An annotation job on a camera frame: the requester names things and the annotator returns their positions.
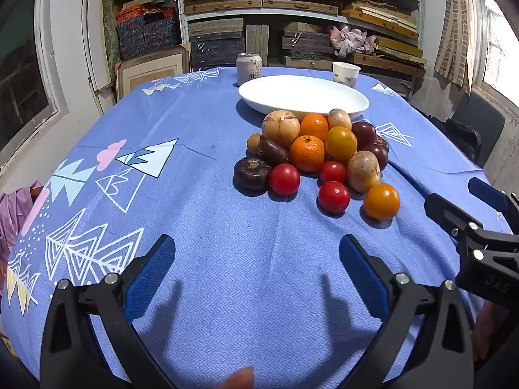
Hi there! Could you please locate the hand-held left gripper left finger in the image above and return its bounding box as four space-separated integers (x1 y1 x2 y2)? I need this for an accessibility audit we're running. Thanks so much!
40 234 177 389

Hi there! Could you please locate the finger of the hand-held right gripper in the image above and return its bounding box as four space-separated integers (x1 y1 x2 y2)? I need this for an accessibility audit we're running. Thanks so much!
424 192 493 249
467 177 519 215

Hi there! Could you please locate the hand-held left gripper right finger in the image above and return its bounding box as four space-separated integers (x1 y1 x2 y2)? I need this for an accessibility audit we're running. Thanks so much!
338 234 475 389

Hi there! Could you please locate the yellow tomato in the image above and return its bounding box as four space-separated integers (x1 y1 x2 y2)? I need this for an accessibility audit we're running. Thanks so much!
325 126 358 162
364 183 401 221

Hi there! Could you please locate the red cherry tomato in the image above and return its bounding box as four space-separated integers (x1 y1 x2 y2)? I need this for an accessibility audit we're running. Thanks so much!
320 161 347 184
317 181 351 214
270 164 301 195

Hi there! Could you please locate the dark red plum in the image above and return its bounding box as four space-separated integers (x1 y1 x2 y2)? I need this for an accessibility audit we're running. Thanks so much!
362 144 389 171
351 122 378 147

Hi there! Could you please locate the large orange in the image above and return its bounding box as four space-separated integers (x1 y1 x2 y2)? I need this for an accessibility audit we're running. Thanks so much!
289 135 326 173

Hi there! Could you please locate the large dark water chestnut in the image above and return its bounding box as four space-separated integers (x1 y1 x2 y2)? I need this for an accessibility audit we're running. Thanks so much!
233 157 272 192

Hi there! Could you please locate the small orange mandarin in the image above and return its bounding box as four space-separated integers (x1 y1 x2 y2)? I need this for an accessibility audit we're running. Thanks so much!
300 113 330 142

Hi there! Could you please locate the large tan round fruit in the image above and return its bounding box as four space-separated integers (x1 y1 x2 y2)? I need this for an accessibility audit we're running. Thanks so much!
261 110 301 149

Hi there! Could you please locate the white oval plate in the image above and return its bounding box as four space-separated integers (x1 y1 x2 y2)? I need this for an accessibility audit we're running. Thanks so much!
238 75 369 119

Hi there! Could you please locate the person's right hand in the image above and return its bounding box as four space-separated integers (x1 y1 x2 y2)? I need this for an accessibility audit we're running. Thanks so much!
472 302 501 363

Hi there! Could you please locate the person's left hand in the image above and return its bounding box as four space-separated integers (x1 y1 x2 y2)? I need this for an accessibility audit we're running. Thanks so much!
219 367 256 389

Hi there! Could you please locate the black cloth bundle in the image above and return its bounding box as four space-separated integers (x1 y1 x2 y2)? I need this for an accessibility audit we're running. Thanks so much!
422 107 483 163

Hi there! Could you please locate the black chair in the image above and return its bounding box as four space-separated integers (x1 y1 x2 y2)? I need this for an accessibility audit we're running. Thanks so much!
450 89 505 167

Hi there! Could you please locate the blue printed tablecloth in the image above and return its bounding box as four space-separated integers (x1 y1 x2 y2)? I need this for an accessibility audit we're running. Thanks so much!
0 67 507 389

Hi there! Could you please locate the purple cloth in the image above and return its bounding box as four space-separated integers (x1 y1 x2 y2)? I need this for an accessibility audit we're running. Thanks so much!
0 180 45 260

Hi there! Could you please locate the bright window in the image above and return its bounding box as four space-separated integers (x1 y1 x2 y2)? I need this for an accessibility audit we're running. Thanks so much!
472 0 519 102

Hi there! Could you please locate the brown checked curtain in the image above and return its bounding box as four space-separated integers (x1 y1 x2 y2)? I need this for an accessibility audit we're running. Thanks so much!
434 0 487 96

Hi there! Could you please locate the white paper cup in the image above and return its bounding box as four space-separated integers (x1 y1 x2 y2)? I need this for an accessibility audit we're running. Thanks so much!
332 62 361 87

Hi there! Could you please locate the pink cloth bundle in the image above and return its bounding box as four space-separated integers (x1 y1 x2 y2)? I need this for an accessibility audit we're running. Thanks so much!
328 24 378 58

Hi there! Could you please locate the beige framed board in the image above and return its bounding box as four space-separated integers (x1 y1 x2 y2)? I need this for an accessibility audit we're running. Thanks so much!
115 42 191 100

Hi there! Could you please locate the silver beverage can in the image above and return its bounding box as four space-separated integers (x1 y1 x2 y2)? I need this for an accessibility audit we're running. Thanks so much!
236 53 263 87

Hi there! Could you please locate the white leaning panel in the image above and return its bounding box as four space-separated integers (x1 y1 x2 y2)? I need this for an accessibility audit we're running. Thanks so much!
81 0 118 116

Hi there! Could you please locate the pile of blue patterned boxes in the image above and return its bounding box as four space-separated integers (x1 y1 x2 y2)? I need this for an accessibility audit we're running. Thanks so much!
117 16 179 61

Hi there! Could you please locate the green stone slab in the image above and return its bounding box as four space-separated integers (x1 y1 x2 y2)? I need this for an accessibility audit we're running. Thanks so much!
101 0 122 65

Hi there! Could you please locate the white metal shelf rack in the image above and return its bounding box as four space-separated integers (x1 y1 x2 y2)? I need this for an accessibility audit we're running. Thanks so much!
178 0 426 69

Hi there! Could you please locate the shelf of stacked boxes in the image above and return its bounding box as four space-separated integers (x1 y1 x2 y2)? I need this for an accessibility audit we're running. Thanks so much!
107 0 426 86

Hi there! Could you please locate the dark window with white frame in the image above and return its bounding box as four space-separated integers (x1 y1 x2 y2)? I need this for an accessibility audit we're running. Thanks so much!
0 0 69 163

